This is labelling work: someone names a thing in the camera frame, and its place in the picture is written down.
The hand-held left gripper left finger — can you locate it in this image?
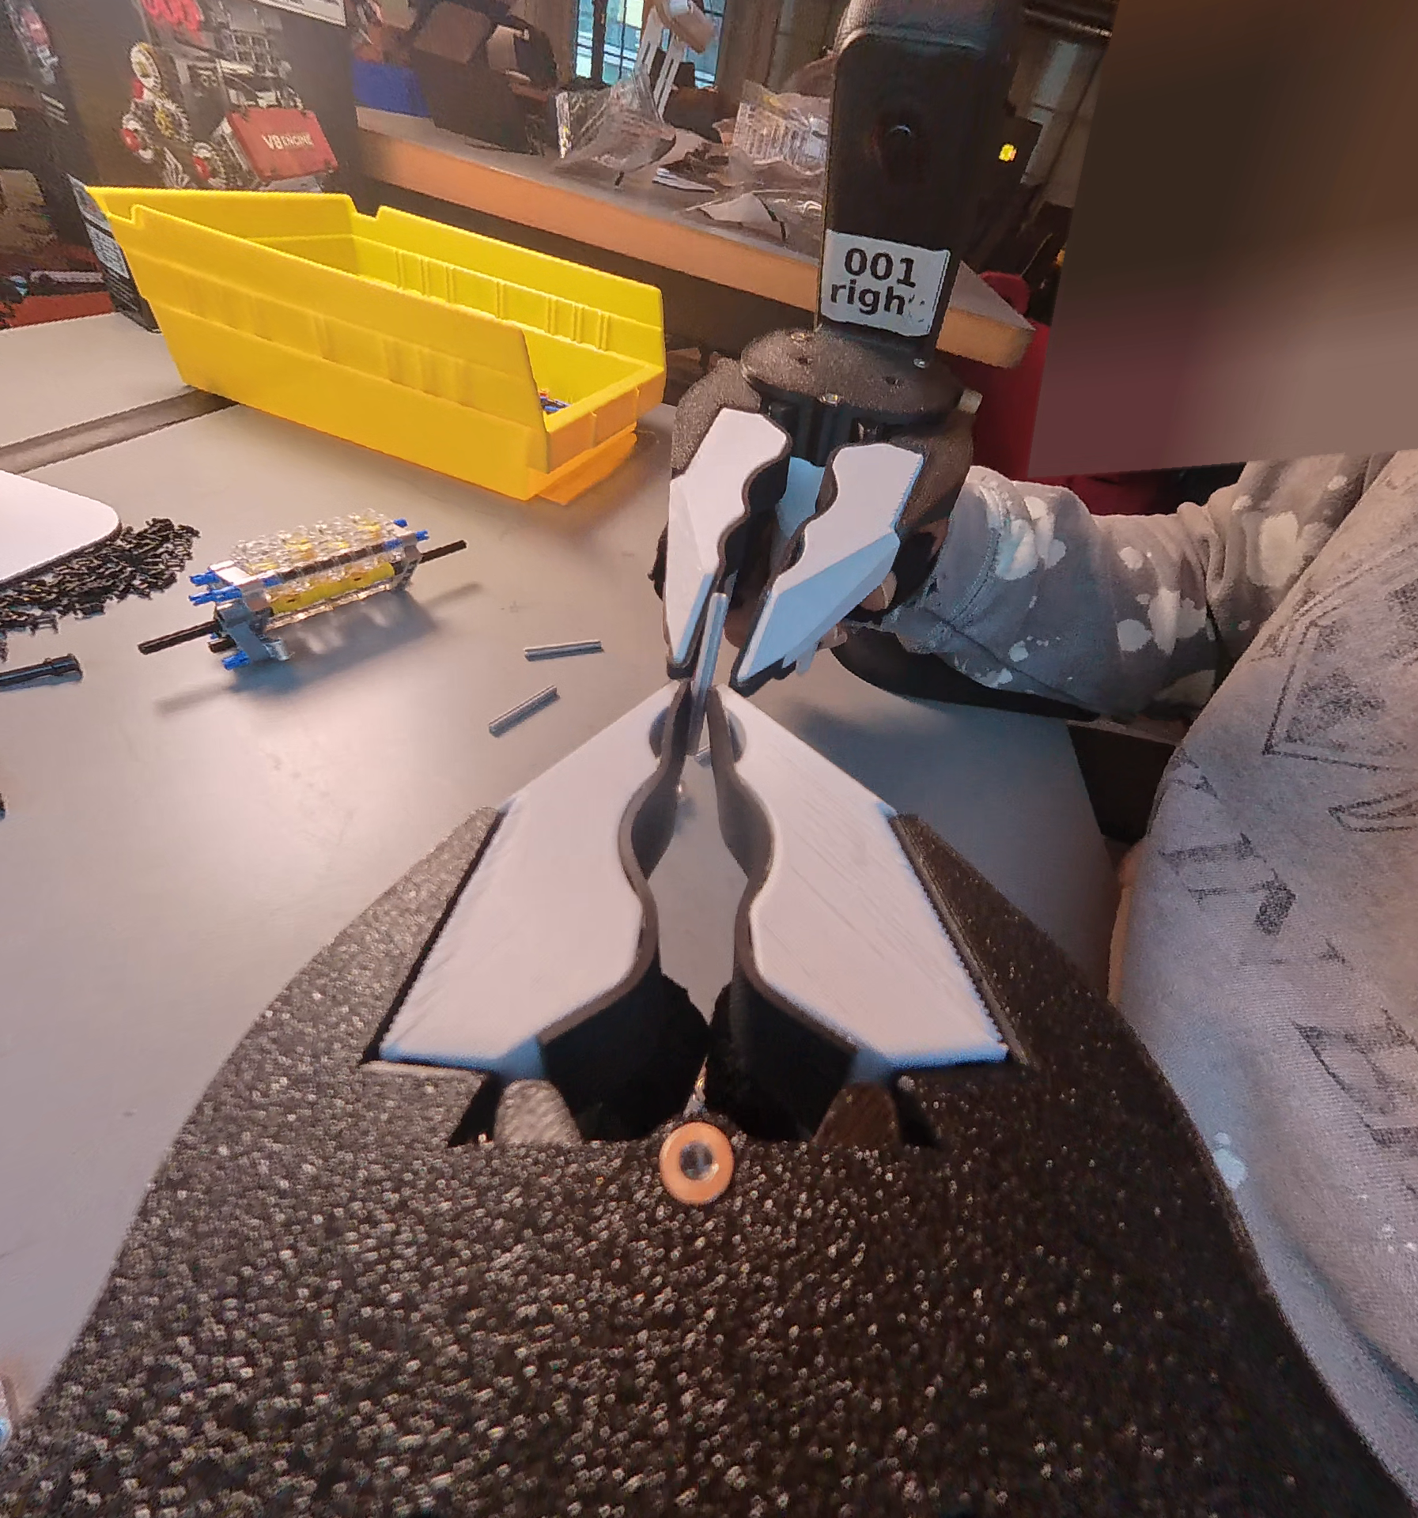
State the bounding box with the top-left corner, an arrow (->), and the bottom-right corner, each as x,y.
376,683 -> 694,1074

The pile of small black links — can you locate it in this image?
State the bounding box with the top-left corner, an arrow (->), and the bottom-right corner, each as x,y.
0,517 -> 203,666

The grey desk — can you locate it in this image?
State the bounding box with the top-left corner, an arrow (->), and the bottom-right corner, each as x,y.
0,310 -> 1125,1426

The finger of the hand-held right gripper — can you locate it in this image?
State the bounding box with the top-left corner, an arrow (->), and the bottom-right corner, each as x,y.
726,442 -> 929,699
661,407 -> 795,683

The black toy engine box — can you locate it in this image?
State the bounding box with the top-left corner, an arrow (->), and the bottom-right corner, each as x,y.
66,0 -> 359,332

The pile of clear plastic bags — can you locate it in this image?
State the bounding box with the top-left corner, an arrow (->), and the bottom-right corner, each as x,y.
554,65 -> 833,257

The white book stand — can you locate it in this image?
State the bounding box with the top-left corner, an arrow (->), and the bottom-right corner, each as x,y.
0,450 -> 122,612

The red chair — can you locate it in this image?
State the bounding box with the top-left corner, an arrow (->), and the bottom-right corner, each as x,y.
975,271 -> 1243,490

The long yellow plastic bin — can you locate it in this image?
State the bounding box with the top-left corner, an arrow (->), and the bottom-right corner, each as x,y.
86,184 -> 667,510

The clear toy engine block assembly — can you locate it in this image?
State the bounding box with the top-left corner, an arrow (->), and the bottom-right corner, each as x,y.
135,510 -> 467,673

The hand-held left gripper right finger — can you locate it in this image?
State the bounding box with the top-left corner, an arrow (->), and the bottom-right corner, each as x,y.
706,685 -> 1008,1084

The wooden workbench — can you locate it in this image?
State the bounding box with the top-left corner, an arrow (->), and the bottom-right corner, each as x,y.
357,107 -> 1036,369

